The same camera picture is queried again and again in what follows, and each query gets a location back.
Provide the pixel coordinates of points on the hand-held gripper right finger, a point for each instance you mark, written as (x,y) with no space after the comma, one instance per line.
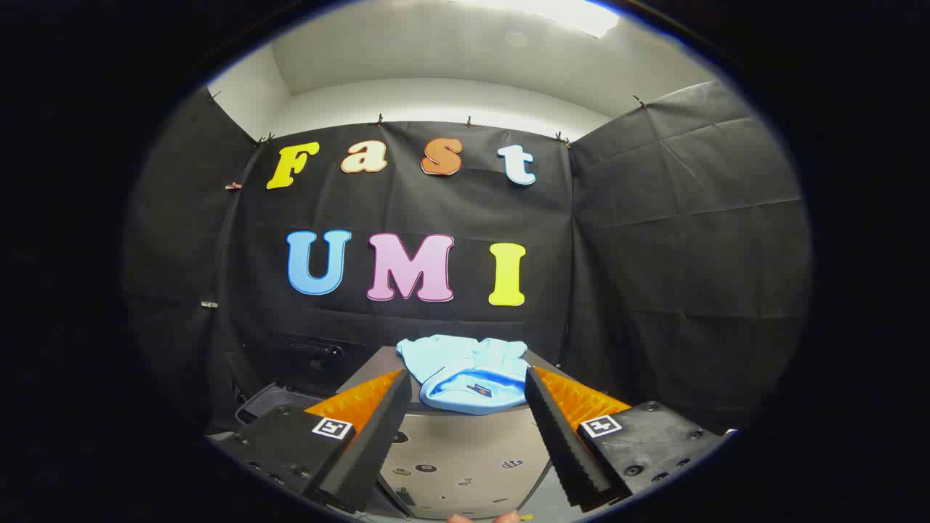
(563,443)

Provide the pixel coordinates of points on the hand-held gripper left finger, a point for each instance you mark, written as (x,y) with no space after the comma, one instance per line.
(363,450)

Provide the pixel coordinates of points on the grey top-load washing machine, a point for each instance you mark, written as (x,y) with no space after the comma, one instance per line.
(309,363)

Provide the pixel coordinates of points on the light blue shirt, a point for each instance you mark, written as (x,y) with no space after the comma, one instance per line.
(465,367)

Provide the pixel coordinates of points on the black backdrop cloth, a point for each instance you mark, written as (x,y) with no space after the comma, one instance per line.
(654,254)

